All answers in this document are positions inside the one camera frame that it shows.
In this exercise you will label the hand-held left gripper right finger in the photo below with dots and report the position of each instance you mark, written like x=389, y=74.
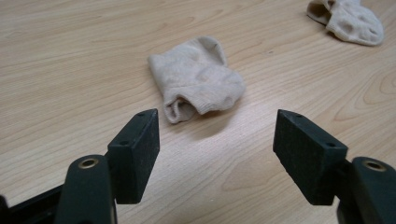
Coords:
x=306, y=155

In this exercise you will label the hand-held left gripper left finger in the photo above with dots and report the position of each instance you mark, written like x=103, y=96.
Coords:
x=134, y=155

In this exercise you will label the beige ankle sock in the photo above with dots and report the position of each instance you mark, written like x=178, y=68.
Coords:
x=196, y=77
x=348, y=18

